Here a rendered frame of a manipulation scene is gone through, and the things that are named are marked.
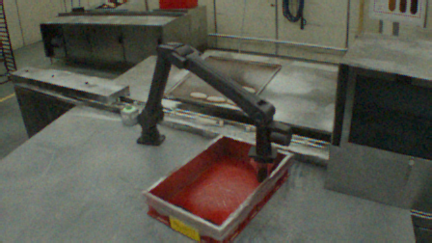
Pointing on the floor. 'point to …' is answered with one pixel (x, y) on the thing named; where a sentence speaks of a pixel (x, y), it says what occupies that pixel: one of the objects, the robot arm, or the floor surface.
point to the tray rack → (6, 44)
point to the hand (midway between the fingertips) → (262, 172)
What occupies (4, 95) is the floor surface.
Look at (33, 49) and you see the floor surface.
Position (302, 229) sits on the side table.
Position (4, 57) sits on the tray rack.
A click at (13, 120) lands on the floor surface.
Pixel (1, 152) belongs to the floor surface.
